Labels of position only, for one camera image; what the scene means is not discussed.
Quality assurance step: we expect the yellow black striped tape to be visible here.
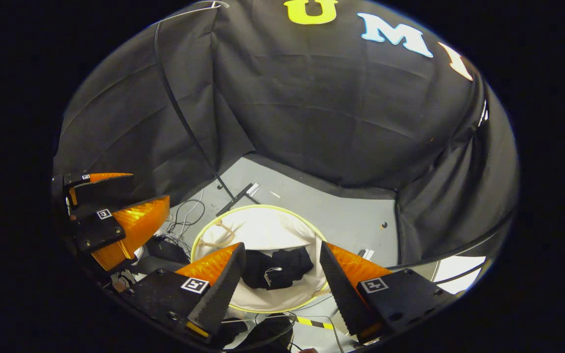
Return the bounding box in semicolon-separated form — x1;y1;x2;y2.
296;316;334;330

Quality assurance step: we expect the black device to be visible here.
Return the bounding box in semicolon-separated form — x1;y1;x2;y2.
145;236;191;265

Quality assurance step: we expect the black clothes rack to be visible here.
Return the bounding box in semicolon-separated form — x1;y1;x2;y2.
154;20;262;217

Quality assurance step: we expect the white laundry hamper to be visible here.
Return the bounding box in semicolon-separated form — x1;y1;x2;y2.
190;204;332;314

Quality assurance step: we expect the black garment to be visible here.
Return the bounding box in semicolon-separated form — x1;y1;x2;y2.
241;247;314;291

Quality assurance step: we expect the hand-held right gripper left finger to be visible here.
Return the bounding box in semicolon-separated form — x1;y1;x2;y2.
116;242;247;344

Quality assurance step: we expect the tangle of thin cables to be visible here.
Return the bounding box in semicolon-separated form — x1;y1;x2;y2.
166;189;206;246

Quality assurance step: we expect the white clothes hanger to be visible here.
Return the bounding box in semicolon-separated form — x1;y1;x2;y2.
152;0;230;26

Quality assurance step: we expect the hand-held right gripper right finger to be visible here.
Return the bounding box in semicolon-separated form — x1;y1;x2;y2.
319;241;460;344

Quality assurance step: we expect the black backdrop cloth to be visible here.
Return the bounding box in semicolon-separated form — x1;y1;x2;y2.
52;0;518;268

